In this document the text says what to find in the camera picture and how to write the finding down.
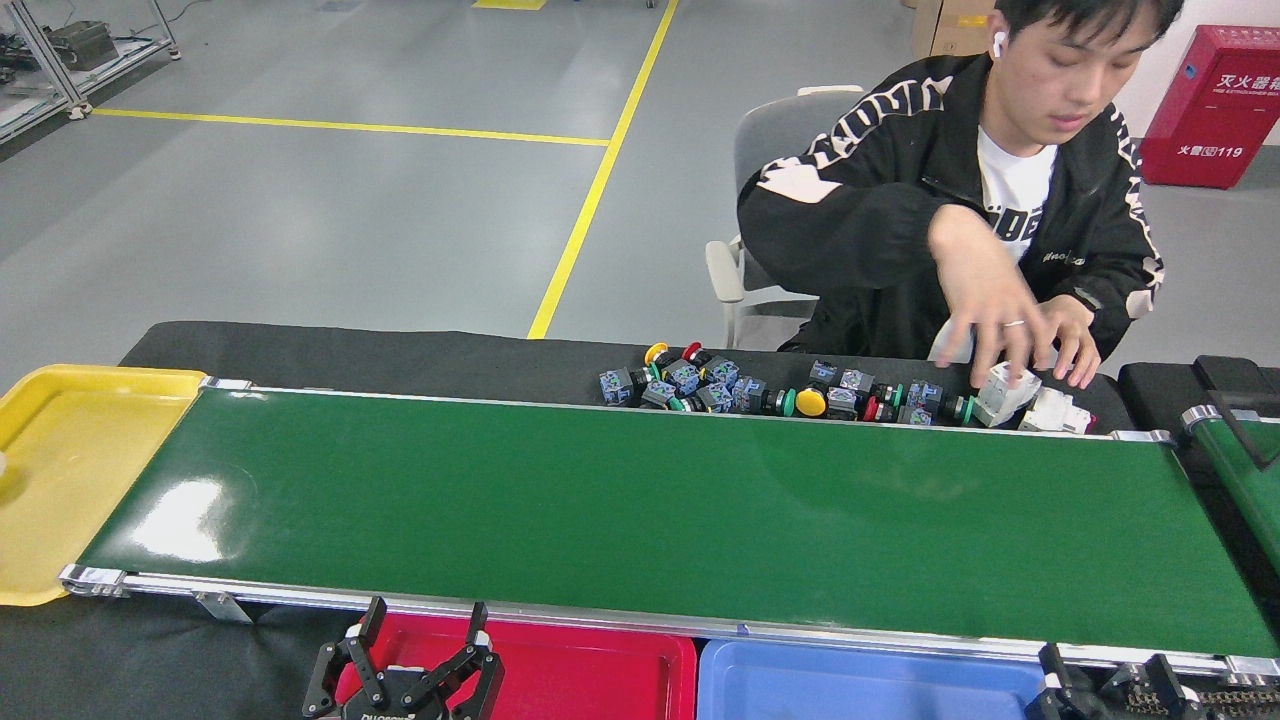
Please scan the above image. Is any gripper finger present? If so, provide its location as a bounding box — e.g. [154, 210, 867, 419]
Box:
[1027, 643, 1101, 720]
[1140, 653, 1201, 720]

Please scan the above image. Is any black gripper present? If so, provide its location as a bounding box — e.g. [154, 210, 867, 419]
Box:
[303, 597, 505, 720]

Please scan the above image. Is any white circuit breaker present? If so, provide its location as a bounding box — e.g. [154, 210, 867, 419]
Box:
[1018, 388, 1093, 436]
[973, 362, 1043, 429]

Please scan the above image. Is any green feeder conveyor belt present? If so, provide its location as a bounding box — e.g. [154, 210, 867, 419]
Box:
[1180, 405, 1280, 581]

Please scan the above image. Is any long green conveyor belt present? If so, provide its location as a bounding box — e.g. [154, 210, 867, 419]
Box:
[58, 378, 1280, 681]

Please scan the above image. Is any yellow plastic tray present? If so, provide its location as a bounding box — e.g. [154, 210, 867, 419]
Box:
[0, 364, 208, 608]

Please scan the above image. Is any person's left hand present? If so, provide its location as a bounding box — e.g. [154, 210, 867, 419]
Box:
[1040, 295, 1101, 391]

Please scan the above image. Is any person's right hand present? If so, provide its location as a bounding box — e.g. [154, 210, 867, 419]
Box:
[930, 225, 1051, 391]

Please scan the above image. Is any red plastic bin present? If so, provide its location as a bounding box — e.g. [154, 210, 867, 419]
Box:
[335, 612, 698, 720]

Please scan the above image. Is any blue plastic bin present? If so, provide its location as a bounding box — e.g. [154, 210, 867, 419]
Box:
[697, 640, 1046, 720]

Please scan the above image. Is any person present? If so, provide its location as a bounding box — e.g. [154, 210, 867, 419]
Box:
[737, 0, 1186, 363]

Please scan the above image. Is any red fire extinguisher box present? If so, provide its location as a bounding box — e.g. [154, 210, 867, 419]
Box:
[1140, 25, 1280, 191]

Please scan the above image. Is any grey office chair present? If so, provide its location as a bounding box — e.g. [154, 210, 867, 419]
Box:
[705, 85, 867, 351]

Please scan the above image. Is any silver metal rack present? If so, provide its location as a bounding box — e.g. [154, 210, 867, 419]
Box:
[0, 0, 183, 146]

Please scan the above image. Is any grey metal case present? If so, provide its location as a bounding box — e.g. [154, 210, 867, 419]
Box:
[45, 20, 119, 72]

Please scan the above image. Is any brown cardboard box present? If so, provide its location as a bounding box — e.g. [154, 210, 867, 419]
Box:
[910, 0, 1001, 59]

